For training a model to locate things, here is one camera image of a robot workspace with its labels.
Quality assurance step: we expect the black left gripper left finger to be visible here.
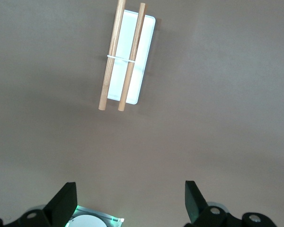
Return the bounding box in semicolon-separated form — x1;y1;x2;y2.
0;182;78;227

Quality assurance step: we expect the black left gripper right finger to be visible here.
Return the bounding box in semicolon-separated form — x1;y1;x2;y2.
183;181;279;227

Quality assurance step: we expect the white rack base tray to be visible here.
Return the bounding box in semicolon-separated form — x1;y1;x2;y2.
107;9;156;105

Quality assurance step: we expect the wooden dowel rod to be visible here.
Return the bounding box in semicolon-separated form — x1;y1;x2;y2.
117;2;146;112
98;0;126;111

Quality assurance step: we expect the white wire rack bracket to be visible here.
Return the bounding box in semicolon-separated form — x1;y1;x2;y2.
106;54;136;63

